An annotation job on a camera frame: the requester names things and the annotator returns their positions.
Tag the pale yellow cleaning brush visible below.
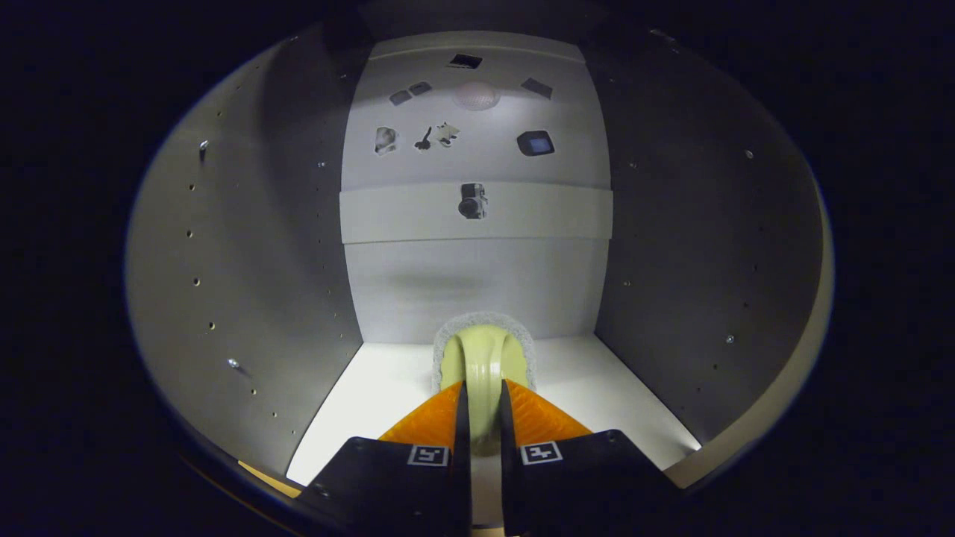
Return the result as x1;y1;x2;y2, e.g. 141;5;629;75
431;311;538;457

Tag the grey cabinet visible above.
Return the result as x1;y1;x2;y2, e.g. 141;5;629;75
123;22;835;515

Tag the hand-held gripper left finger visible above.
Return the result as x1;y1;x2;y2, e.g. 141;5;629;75
295;380;472;537

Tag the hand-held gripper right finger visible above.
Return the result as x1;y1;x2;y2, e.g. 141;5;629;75
498;379;683;537

